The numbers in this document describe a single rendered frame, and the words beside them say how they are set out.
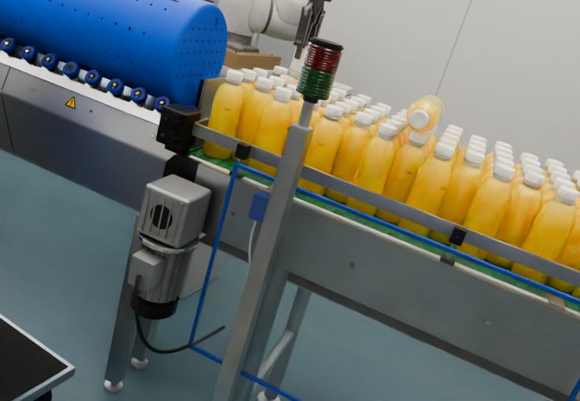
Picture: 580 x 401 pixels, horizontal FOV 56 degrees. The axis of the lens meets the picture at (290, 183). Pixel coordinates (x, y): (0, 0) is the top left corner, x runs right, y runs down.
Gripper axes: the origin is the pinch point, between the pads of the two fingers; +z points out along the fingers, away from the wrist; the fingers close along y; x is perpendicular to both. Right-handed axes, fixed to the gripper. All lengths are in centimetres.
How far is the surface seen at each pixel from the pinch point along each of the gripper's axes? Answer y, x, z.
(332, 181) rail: 33.4, 25.9, 18.5
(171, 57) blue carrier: 27.0, -23.2, 5.9
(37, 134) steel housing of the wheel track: 24, -63, 41
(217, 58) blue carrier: 3.7, -22.8, 6.5
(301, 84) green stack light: 51, 19, -2
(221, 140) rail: 33.6, -2.0, 19.1
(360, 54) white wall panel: -270, -46, 17
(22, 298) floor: 6, -79, 115
